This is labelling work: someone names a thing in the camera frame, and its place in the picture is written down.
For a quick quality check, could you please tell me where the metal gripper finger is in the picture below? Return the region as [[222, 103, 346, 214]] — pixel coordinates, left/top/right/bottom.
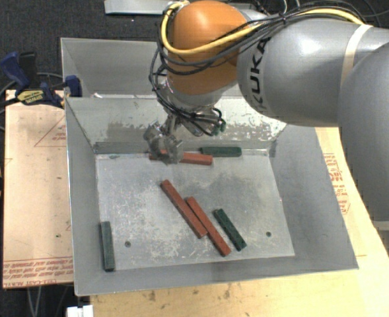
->
[[162, 135, 184, 165], [143, 120, 164, 160]]

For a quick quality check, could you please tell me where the red-brown block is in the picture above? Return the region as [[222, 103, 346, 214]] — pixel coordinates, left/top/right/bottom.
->
[[185, 195, 232, 258], [149, 149, 214, 166], [159, 179, 209, 240]]

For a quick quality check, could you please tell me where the dark green flat block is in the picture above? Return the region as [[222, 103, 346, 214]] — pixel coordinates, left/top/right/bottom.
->
[[199, 146, 243, 159], [212, 208, 248, 252], [100, 221, 116, 273]]

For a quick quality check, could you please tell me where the grey metal bin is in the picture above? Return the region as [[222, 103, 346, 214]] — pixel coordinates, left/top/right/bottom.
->
[[60, 37, 359, 297]]

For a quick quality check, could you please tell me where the brown cardboard board red print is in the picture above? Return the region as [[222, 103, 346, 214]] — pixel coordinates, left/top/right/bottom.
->
[[2, 89, 369, 290]]

